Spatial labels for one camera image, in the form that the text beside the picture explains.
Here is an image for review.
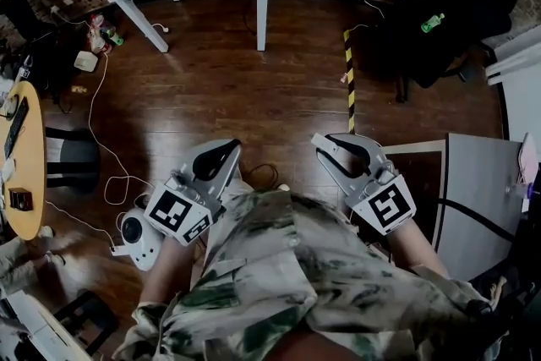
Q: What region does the person's camouflage shirt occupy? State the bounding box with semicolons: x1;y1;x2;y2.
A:
112;177;508;361

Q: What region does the yellow black striped floor strip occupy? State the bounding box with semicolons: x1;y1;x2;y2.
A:
342;28;358;135

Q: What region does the thin black floor cable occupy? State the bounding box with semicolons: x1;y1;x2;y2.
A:
243;162;283;192

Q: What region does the black grey stool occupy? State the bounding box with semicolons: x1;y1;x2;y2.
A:
44;126;102;196

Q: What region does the person's right forearm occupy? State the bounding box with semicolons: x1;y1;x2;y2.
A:
380;223;450;280

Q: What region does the black office chair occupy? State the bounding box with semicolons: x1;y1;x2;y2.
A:
380;0;520;103

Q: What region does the thick black cable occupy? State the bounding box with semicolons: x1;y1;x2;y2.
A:
430;198;517;251

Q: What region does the black backpack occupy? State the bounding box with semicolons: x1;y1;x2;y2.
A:
0;0;85;101

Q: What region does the person's left forearm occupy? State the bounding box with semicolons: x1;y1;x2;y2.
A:
138;232;200;306

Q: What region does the white cabinet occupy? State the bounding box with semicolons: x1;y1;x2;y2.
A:
484;25;541;162

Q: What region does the grey desk panel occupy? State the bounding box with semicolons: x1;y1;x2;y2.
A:
434;133;526;282

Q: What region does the black metal frame stool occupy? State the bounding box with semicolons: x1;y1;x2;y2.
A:
52;289;120;357

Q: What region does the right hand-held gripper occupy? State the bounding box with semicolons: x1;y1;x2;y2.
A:
310;132;418;237

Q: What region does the black keyboard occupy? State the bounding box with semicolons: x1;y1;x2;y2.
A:
3;96;30;160

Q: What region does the dark red box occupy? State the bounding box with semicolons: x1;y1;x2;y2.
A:
8;188;34;211

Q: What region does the white power strip cord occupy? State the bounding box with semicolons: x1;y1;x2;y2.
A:
86;52;156;209

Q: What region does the red and white snack bag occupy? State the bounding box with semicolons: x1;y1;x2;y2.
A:
86;13;113;55

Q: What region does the green plastic bottle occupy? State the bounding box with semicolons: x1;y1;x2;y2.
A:
420;12;446;35

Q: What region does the round wooden table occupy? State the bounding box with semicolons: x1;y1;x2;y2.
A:
0;79;47;242

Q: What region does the beige plastic box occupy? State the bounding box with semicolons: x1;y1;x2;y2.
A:
74;50;100;72

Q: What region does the thin white wall charger cable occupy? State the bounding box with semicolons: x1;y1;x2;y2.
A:
342;0;386;36

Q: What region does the white box device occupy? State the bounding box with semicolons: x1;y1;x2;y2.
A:
0;290;92;361

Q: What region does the white power strip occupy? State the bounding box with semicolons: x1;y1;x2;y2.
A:
119;205;167;272

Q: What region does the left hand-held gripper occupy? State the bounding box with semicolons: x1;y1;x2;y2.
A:
143;139;243;248

